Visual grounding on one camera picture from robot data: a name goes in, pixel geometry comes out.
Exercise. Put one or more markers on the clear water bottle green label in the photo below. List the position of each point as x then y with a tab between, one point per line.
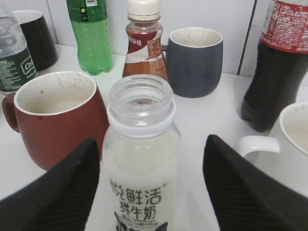
16	64

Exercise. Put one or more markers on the milk bottle without cap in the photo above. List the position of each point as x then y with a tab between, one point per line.
140	153

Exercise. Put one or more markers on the brown coffee drink bottle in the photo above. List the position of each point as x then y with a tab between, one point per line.
145	54

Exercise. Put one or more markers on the red ceramic mug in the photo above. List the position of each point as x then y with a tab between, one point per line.
56	112

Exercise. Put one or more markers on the black ceramic mug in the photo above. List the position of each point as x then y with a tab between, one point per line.
38	37

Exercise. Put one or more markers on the dark grey ceramic mug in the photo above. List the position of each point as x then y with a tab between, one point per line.
194	58

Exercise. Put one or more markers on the white ceramic mug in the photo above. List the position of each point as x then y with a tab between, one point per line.
283	154

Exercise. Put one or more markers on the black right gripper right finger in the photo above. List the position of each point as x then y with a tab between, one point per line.
246	199

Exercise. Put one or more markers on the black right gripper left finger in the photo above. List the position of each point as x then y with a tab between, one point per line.
59	200

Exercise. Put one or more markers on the green soda bottle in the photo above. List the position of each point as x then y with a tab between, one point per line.
89	22

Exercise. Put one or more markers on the cola bottle red label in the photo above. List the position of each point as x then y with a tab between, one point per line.
282	63

